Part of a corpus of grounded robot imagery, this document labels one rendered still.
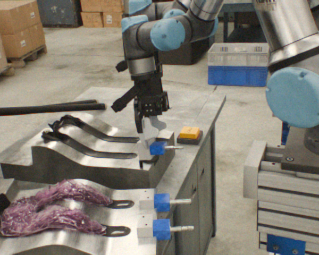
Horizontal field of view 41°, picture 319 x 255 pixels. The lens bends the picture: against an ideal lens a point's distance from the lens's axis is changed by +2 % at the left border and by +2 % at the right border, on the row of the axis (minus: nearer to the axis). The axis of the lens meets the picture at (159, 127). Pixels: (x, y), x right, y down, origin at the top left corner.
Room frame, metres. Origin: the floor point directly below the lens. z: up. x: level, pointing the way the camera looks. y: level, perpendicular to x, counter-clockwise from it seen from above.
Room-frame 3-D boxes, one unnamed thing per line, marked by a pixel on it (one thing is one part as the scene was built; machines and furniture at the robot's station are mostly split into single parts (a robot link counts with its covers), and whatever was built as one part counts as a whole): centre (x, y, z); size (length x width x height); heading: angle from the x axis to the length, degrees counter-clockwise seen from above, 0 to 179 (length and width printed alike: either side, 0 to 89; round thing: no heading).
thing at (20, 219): (0.86, 0.27, 0.90); 0.26 x 0.18 x 0.08; 88
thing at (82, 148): (1.20, 0.22, 0.92); 0.35 x 0.16 x 0.09; 70
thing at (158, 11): (1.37, -0.07, 1.25); 0.11 x 0.11 x 0.08; 1
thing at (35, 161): (1.22, 0.23, 0.87); 0.50 x 0.26 x 0.14; 70
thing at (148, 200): (0.90, 0.00, 0.86); 0.13 x 0.05 x 0.05; 88
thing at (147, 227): (0.79, 0.00, 0.86); 0.13 x 0.05 x 0.05; 88
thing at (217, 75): (4.33, -0.89, 0.11); 0.61 x 0.41 x 0.22; 70
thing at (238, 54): (4.33, -0.89, 0.28); 0.61 x 0.41 x 0.15; 70
